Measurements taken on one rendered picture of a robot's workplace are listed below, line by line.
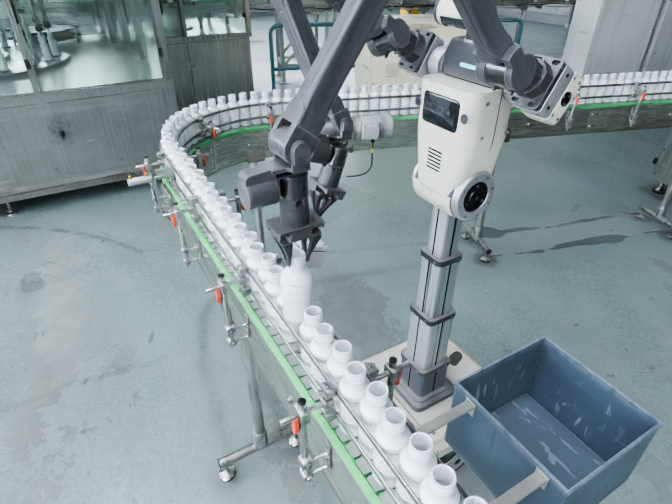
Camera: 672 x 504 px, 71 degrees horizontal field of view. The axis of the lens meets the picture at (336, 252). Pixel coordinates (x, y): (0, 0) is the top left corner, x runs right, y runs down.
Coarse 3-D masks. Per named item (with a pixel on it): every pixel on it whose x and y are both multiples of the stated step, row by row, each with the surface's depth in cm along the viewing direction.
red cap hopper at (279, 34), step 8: (328, 16) 744; (336, 16) 691; (280, 32) 687; (328, 32) 757; (280, 40) 693; (280, 48) 699; (288, 48) 762; (320, 48) 711; (280, 56) 708; (288, 56) 765; (280, 64) 730; (288, 64) 714; (296, 64) 717; (280, 72) 774
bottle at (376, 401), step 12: (372, 384) 82; (384, 384) 82; (372, 396) 80; (384, 396) 80; (360, 408) 83; (372, 408) 82; (384, 408) 82; (372, 420) 81; (360, 432) 86; (372, 432) 83; (360, 444) 87; (372, 444) 85; (372, 456) 87
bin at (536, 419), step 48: (480, 384) 117; (528, 384) 133; (576, 384) 118; (480, 432) 107; (528, 432) 124; (576, 432) 122; (624, 432) 110; (480, 480) 113; (528, 480) 92; (576, 480) 113; (624, 480) 111
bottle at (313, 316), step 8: (304, 312) 99; (312, 312) 101; (320, 312) 98; (304, 320) 99; (312, 320) 97; (320, 320) 99; (304, 328) 99; (312, 328) 99; (304, 336) 99; (312, 336) 98; (304, 352) 102; (304, 360) 103
